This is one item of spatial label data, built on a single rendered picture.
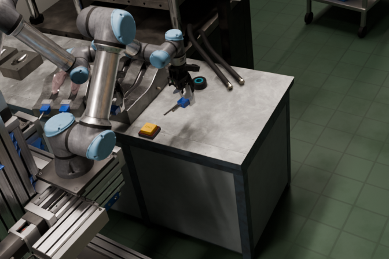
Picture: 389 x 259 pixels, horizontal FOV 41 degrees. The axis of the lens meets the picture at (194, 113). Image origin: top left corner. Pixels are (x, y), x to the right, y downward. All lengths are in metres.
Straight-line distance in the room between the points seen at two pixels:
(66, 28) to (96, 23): 1.82
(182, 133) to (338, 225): 1.11
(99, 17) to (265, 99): 1.09
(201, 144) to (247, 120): 0.27
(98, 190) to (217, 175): 0.62
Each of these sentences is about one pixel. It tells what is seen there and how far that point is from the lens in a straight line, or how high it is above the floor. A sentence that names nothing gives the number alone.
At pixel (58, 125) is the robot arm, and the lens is 1.91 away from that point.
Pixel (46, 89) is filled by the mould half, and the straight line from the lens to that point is 2.90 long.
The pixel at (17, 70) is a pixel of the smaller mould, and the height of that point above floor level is 0.87.
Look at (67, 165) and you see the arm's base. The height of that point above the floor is 1.10.
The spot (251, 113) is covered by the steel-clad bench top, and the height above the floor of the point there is 0.80.
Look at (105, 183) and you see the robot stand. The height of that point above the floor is 0.91.
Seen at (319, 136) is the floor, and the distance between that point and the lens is 3.61.
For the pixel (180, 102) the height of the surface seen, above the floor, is 0.94.
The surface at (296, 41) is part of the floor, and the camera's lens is 4.61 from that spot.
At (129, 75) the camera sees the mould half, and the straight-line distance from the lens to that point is 2.76.
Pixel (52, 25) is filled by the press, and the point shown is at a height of 0.78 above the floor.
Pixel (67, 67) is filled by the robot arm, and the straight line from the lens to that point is 2.17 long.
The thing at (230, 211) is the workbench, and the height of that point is 0.39.
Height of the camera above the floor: 2.38
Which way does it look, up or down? 38 degrees down
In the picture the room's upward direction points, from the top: 9 degrees counter-clockwise
